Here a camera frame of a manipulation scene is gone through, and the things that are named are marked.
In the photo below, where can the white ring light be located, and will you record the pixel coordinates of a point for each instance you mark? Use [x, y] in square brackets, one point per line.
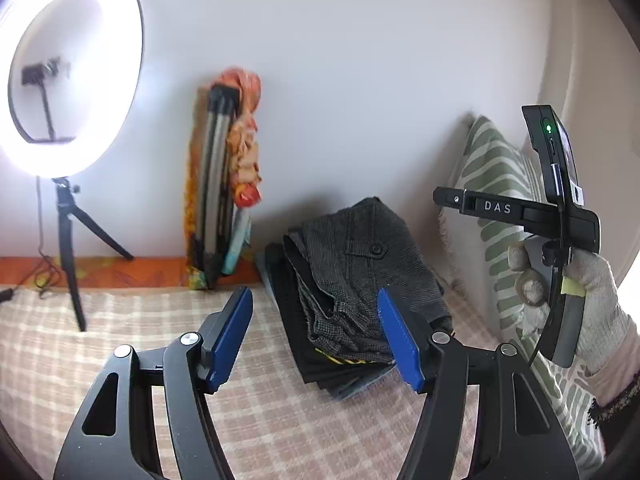
[100, 45]

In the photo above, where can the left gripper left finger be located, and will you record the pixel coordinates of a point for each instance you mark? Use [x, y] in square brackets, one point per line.
[113, 434]

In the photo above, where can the phone clamp in ring light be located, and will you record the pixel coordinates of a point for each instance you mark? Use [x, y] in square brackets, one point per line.
[35, 75]

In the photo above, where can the orange bed sheet edge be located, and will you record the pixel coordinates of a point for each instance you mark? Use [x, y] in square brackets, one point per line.
[116, 272]

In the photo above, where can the right forearm dark sleeve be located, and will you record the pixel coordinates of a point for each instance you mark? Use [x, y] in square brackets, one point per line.
[616, 391]

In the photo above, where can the folded blue jeans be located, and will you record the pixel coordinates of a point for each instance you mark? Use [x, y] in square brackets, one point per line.
[341, 379]

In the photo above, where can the folded silver tripod stand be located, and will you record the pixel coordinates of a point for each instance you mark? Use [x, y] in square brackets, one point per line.
[213, 205]

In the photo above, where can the grey houndstooth pants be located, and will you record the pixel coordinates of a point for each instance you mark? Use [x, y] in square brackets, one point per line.
[341, 261]

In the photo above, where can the green striped pillow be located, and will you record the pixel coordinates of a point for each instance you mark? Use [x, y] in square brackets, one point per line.
[478, 250]

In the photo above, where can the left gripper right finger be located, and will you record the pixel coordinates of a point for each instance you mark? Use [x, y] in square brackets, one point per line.
[516, 434]

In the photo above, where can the right gloved hand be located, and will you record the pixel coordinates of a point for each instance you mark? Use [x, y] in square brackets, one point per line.
[577, 313]

